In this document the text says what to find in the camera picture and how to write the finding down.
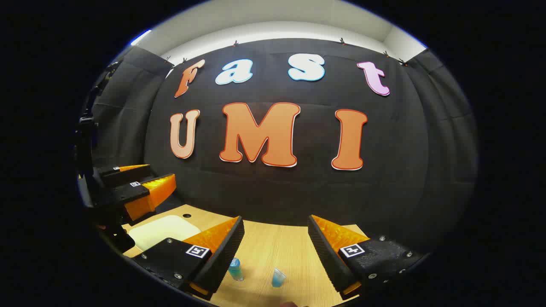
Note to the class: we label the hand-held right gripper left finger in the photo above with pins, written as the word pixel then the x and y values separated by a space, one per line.
pixel 224 251

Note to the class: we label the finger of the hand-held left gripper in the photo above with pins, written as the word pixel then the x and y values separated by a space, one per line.
pixel 128 174
pixel 128 195

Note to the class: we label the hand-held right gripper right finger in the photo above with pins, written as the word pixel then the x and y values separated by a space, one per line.
pixel 326 251

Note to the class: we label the blue skin care bottle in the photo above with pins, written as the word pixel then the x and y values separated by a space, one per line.
pixel 236 269

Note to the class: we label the pale yellow suitcase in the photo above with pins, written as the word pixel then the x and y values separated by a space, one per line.
pixel 164 230

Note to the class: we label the white and blue cream tube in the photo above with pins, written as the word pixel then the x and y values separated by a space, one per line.
pixel 278 279

